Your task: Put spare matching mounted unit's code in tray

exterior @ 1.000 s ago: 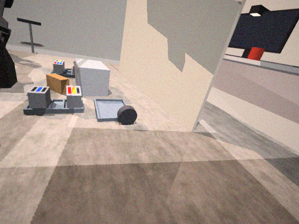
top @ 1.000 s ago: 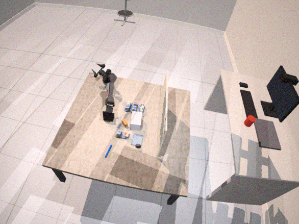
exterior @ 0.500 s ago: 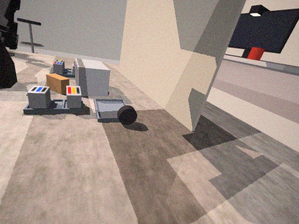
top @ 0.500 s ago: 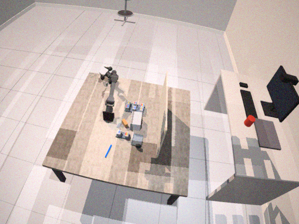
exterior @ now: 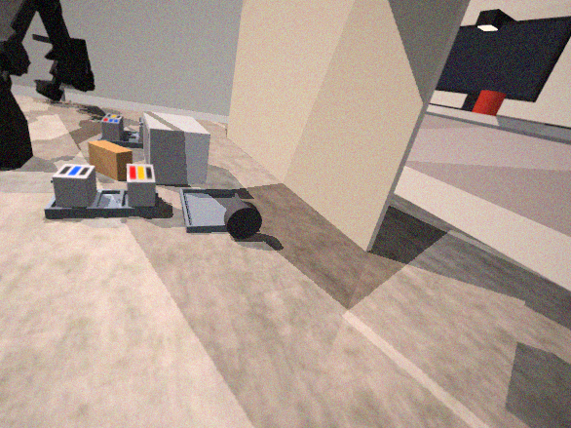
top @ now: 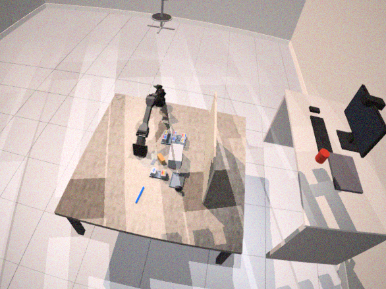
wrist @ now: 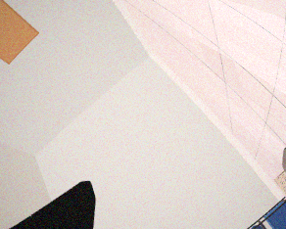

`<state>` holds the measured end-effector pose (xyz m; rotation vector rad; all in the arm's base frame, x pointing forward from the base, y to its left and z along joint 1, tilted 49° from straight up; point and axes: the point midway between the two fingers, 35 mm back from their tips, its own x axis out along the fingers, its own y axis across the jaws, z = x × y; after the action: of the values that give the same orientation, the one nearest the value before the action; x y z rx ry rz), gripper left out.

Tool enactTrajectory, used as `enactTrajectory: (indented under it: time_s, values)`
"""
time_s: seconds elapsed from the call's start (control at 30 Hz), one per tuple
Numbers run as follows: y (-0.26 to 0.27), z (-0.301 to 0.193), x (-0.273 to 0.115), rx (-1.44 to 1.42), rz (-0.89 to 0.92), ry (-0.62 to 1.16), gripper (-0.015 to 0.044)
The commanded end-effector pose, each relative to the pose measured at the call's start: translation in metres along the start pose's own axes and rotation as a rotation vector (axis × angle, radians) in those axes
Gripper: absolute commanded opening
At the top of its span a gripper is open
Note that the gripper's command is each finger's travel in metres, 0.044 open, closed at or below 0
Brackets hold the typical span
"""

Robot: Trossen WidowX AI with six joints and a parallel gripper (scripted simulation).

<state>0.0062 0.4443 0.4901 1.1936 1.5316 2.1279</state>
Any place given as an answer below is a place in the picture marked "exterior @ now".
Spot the beige flat panel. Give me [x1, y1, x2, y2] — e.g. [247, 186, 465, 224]
[227, 0, 471, 252]

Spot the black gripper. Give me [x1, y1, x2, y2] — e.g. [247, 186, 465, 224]
[33, 48, 63, 101]

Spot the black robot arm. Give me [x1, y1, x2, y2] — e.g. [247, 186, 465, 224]
[0, 0, 95, 92]

